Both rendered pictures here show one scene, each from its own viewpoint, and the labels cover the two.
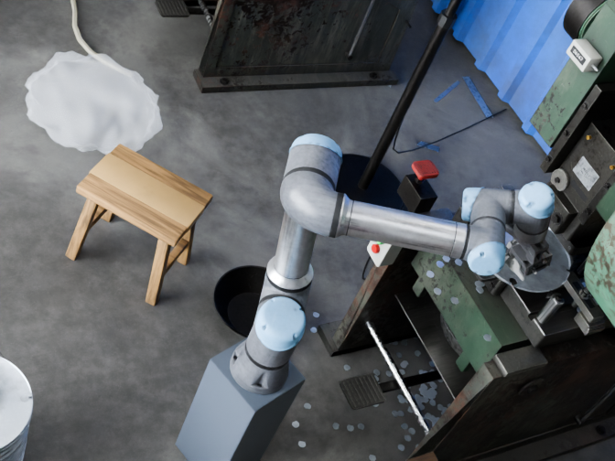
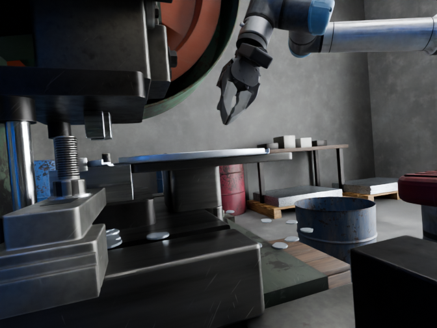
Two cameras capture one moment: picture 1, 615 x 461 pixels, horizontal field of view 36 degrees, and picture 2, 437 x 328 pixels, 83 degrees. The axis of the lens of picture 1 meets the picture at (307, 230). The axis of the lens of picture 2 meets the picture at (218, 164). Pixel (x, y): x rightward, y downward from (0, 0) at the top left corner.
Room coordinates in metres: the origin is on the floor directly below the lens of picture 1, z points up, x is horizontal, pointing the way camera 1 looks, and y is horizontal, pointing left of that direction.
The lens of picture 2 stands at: (2.24, -0.30, 0.78)
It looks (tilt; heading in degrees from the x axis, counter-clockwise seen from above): 1 degrees down; 205
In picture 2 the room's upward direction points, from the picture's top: 4 degrees counter-clockwise
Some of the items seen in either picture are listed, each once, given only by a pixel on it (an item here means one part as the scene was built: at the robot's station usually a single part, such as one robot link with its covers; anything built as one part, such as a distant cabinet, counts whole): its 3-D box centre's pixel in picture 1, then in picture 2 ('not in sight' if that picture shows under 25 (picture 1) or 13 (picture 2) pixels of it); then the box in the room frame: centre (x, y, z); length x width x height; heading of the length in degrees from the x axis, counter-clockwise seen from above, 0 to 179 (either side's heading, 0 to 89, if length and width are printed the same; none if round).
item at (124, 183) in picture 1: (137, 226); not in sight; (1.93, 0.49, 0.16); 0.34 x 0.24 x 0.34; 84
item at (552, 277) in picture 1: (520, 247); (180, 158); (1.89, -0.53, 0.78); 0.29 x 0.29 x 0.01
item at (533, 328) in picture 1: (536, 265); (101, 237); (1.98, -0.62, 0.68); 0.45 x 0.30 x 0.06; 43
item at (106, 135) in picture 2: not in sight; (99, 126); (1.97, -0.61, 0.84); 0.05 x 0.03 x 0.04; 43
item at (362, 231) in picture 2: not in sight; (335, 244); (0.70, -0.31, 0.24); 0.42 x 0.42 x 0.48
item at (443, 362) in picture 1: (482, 338); not in sight; (1.98, -0.63, 0.31); 0.43 x 0.42 x 0.01; 43
